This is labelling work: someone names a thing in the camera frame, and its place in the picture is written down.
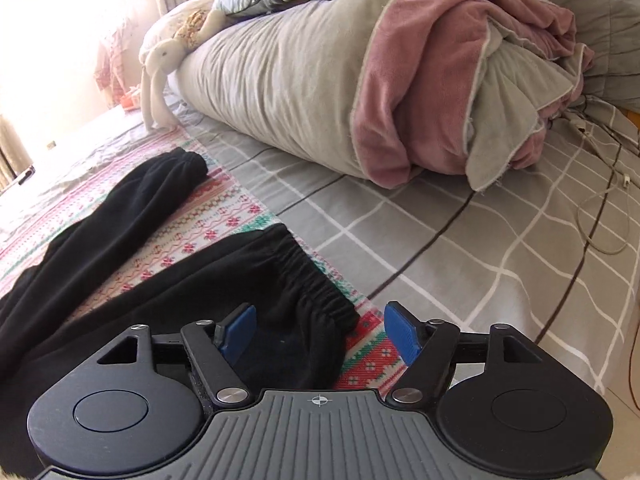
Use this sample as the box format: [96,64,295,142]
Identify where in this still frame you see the white charging cable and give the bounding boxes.
[570,120,640,256]

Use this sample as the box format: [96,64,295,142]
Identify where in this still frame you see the patterned pink green blanket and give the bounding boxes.
[0,125,426,391]

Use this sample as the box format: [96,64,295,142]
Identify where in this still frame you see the grey and pink rolled duvet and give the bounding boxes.
[172,0,596,192]

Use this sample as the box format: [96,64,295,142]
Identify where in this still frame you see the grey quilted blanket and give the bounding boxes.
[480,0,640,111]

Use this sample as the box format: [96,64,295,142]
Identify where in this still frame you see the white plush rabbit toy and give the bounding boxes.
[139,7,226,131]

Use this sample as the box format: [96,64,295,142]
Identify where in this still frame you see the grey checked bed sheet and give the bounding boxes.
[165,85,640,411]

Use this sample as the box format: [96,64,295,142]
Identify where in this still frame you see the floral cushion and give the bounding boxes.
[145,0,216,61]

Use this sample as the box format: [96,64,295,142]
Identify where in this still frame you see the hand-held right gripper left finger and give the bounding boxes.
[96,303,258,405]

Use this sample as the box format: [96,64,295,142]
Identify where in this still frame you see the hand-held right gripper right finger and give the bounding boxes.
[384,301,543,404]

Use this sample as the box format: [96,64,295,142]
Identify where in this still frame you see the black pants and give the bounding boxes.
[0,149,361,397]

